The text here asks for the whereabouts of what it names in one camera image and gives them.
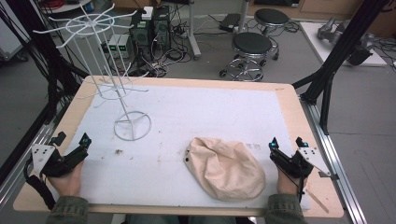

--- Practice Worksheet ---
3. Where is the person's right hand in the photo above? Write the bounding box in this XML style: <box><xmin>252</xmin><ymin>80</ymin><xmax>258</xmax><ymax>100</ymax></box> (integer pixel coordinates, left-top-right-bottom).
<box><xmin>276</xmin><ymin>167</ymin><xmax>309</xmax><ymax>196</ymax></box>

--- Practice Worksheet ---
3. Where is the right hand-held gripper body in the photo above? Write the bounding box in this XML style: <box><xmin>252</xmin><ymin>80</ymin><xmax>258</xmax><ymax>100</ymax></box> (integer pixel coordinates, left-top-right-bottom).
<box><xmin>269</xmin><ymin>147</ymin><xmax>340</xmax><ymax>181</ymax></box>

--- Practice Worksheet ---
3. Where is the white power supply box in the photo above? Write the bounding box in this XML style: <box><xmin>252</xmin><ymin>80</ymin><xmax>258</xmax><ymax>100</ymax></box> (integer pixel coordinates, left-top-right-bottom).
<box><xmin>102</xmin><ymin>33</ymin><xmax>134</xmax><ymax>60</ymax></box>

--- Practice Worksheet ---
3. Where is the black computer tower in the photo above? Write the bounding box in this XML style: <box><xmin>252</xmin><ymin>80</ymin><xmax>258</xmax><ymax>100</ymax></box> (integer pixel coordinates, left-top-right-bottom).
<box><xmin>129</xmin><ymin>5</ymin><xmax>172</xmax><ymax>62</ymax></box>

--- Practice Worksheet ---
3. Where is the black metal frame stand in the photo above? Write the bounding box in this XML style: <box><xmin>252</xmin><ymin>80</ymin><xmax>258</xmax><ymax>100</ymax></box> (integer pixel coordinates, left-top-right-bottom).
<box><xmin>0</xmin><ymin>0</ymin><xmax>90</xmax><ymax>185</ymax></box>
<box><xmin>291</xmin><ymin>0</ymin><xmax>391</xmax><ymax>136</ymax></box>

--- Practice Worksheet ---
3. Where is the beige cloth cap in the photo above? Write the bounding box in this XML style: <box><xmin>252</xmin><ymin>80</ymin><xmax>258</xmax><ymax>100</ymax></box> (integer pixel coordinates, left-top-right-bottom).
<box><xmin>183</xmin><ymin>136</ymin><xmax>266</xmax><ymax>202</ymax></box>

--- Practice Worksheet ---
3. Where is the black round stool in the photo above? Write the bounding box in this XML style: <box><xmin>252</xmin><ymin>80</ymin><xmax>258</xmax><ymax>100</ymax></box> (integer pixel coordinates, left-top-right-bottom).
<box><xmin>219</xmin><ymin>32</ymin><xmax>277</xmax><ymax>83</ymax></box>
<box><xmin>253</xmin><ymin>7</ymin><xmax>290</xmax><ymax>62</ymax></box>

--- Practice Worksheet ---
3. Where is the white wire hat rack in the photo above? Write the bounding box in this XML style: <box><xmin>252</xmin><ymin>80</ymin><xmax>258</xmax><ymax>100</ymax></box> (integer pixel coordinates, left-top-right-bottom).
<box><xmin>32</xmin><ymin>3</ymin><xmax>152</xmax><ymax>142</ymax></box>

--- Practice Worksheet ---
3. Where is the wooden stick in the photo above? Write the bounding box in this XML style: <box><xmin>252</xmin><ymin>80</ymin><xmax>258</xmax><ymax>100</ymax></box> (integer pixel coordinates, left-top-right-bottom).
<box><xmin>305</xmin><ymin>188</ymin><xmax>330</xmax><ymax>215</ymax></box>

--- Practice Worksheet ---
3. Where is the tangle of floor cables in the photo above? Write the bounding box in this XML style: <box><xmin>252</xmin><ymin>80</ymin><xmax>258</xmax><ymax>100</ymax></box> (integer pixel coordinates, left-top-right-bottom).
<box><xmin>136</xmin><ymin>6</ymin><xmax>194</xmax><ymax>78</ymax></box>

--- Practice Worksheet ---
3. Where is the grey table leg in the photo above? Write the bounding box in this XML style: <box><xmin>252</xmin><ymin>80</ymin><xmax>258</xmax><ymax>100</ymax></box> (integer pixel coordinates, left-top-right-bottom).
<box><xmin>186</xmin><ymin>0</ymin><xmax>203</xmax><ymax>60</ymax></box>

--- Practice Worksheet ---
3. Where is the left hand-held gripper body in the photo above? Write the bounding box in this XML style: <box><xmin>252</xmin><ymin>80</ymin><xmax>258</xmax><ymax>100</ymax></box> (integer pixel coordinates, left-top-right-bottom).
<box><xmin>31</xmin><ymin>143</ymin><xmax>89</xmax><ymax>178</ymax></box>

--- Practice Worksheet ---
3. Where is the black flat box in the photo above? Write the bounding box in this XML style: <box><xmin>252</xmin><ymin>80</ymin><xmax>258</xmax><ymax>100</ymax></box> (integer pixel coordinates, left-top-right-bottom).
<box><xmin>219</xmin><ymin>12</ymin><xmax>241</xmax><ymax>32</ymax></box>

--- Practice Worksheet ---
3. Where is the white table mat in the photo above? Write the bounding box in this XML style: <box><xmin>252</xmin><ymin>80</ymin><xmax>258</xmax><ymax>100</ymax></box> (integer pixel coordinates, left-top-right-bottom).
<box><xmin>64</xmin><ymin>84</ymin><xmax>312</xmax><ymax>211</ymax></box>

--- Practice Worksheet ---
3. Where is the person's left hand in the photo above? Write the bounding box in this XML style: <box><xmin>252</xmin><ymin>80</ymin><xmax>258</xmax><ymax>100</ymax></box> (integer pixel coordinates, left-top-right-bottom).
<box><xmin>47</xmin><ymin>161</ymin><xmax>85</xmax><ymax>198</ymax></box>

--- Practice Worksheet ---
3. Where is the white platform board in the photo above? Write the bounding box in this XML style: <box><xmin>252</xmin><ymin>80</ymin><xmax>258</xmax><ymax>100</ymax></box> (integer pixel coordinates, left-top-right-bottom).
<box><xmin>299</xmin><ymin>21</ymin><xmax>389</xmax><ymax>68</ymax></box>

